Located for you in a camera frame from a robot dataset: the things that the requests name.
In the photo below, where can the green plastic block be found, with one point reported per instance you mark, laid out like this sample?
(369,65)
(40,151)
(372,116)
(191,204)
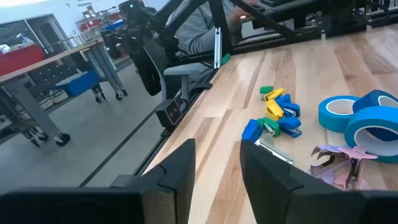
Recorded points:
(226,59)

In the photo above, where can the wheeled work table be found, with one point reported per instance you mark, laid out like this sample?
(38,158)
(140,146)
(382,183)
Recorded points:
(34,112)

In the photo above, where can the office chair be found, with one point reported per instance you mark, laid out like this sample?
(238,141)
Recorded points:
(183,70)

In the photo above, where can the black equipment with green light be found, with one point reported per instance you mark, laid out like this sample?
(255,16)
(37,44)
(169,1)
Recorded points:
(130,18)

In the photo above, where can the green mini stapler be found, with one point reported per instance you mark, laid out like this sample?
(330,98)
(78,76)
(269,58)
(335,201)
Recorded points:
(270,123)
(266,89)

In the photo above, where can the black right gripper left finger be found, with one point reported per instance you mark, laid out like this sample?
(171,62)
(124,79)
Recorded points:
(168,193)

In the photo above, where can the grey staple remover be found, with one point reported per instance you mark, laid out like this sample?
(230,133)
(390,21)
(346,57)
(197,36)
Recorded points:
(269,141)

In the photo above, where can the blue tape roll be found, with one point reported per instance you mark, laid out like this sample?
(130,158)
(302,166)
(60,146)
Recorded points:
(373,118)
(326,119)
(370,99)

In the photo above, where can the black table-level camera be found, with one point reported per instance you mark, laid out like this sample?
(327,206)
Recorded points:
(169,112)

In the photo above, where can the grey storage cabinet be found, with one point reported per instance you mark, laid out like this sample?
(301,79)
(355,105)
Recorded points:
(31,31)

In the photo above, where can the blue mini stapler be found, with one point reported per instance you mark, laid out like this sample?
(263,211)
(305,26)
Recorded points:
(283,99)
(252,130)
(289,123)
(290,109)

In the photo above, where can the person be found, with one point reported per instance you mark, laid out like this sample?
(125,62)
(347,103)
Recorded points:
(196,34)

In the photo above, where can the purple staple remover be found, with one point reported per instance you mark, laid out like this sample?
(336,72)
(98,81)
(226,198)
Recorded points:
(329,148)

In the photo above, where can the background shelf rack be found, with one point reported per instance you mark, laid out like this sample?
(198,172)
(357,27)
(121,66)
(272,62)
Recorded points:
(93,23)

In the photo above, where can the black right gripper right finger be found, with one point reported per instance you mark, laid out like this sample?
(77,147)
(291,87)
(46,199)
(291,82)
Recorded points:
(267,186)

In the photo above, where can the yellow mini stapler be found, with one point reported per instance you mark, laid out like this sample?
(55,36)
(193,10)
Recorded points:
(273,94)
(273,109)

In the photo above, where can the blue storage bin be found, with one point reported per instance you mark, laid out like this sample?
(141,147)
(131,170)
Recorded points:
(79,84)

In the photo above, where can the silver aluminium extrusion post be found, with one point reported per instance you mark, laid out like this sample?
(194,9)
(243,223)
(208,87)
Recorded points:
(217,46)

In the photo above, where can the black table edge clamp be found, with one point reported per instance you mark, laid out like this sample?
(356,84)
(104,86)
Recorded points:
(202,86)

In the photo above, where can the red box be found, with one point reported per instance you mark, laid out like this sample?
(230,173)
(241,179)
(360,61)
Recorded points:
(21,59)

